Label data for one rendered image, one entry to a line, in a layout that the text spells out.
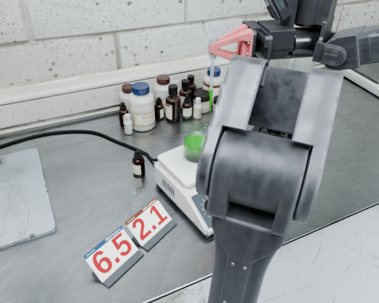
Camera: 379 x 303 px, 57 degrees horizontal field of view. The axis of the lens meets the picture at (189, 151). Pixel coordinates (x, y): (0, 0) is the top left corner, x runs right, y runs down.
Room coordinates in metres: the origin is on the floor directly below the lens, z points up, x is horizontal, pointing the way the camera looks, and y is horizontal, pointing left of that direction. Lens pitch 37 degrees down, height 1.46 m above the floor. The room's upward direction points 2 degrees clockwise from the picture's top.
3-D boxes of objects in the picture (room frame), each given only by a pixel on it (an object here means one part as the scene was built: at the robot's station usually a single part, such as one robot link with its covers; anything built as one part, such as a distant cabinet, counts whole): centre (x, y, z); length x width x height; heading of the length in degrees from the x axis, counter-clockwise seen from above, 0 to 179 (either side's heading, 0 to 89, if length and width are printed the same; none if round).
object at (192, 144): (0.60, -0.02, 1.03); 0.07 x 0.06 x 0.08; 39
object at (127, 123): (0.81, 0.17, 0.93); 0.02 x 0.02 x 0.06
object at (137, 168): (0.64, 0.12, 0.93); 0.03 x 0.03 x 0.07
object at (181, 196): (0.57, -0.02, 0.94); 0.22 x 0.13 x 0.08; 37
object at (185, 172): (0.59, -0.01, 0.98); 0.12 x 0.12 x 0.01; 37
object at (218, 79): (1.02, -0.07, 0.96); 0.06 x 0.06 x 0.11
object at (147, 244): (0.47, 0.07, 0.92); 0.09 x 0.06 x 0.04; 143
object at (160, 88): (0.96, 0.09, 0.95); 0.06 x 0.06 x 0.11
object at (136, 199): (0.54, 0.11, 0.91); 0.06 x 0.06 x 0.02
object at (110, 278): (0.39, 0.13, 0.92); 0.09 x 0.06 x 0.04; 143
